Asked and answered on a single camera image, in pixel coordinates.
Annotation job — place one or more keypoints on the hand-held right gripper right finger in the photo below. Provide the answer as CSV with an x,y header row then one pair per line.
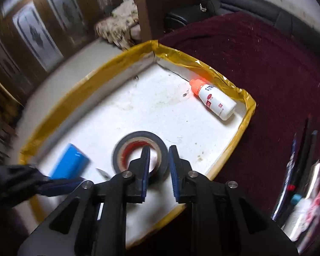
x,y
174,176

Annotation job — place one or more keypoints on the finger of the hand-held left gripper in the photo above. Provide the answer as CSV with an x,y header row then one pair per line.
x,y
64,186

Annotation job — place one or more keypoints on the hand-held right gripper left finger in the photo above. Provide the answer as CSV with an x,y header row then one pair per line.
x,y
146,170

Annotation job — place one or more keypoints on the blue cylindrical object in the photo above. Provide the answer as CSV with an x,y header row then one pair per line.
x,y
69,160

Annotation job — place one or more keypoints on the black electrical tape roll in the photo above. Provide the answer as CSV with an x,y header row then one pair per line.
x,y
120,149

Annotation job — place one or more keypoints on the white tray with yellow rim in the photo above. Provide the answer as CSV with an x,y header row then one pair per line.
x,y
149,106

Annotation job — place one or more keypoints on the dark blue pen packet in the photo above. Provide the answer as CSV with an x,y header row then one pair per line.
x,y
289,170

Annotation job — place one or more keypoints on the white tube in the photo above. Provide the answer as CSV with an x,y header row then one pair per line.
x,y
295,205

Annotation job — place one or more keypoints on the small metal piece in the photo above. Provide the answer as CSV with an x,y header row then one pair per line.
x,y
101,172

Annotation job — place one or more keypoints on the white bottle with orange cap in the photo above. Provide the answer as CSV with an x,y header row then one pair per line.
x,y
216,104

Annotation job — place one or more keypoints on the maroon blanket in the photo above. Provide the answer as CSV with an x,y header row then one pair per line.
x,y
256,85

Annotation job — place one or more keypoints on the patterned cloth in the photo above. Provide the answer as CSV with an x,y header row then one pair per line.
x,y
117,24

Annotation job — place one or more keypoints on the wooden wardrobe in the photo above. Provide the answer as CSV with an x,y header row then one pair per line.
x,y
37,32

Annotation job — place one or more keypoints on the brown chair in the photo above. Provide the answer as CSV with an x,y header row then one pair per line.
x,y
160,5

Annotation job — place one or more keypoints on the black leather sofa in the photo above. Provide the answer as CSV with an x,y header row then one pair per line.
x,y
242,2

